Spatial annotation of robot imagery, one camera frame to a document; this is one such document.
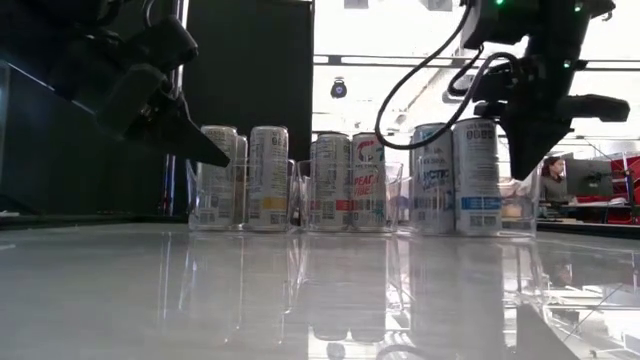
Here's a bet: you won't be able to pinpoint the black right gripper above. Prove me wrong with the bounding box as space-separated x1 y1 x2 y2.
461 0 632 182

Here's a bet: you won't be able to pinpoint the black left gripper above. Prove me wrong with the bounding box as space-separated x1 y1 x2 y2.
49 14 232 169

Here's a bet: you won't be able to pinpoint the clear plastic bin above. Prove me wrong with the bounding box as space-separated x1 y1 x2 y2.
185 158 298 234
407 163 542 239
297 159 405 235

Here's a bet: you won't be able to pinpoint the blue band Celsius can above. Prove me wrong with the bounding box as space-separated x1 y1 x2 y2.
452 117 504 237

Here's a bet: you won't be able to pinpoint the black-capped vials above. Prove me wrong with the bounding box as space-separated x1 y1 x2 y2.
409 122 456 236
309 131 353 233
350 132 389 234

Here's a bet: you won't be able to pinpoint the dark computer monitor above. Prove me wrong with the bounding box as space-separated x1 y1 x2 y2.
564 158 615 199

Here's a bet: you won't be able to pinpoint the person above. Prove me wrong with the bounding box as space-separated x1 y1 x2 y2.
538 155 577 206

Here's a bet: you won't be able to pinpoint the red cabinet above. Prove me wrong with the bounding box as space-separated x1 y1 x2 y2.
609 154 640 225

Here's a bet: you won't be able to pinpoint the black ceiling spotlight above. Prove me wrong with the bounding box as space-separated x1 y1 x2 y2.
328 77 350 100

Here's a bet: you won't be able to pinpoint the black aluminium table frame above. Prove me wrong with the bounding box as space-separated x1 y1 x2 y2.
0 212 640 240

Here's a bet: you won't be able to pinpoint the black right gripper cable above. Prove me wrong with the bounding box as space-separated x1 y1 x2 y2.
374 0 522 151

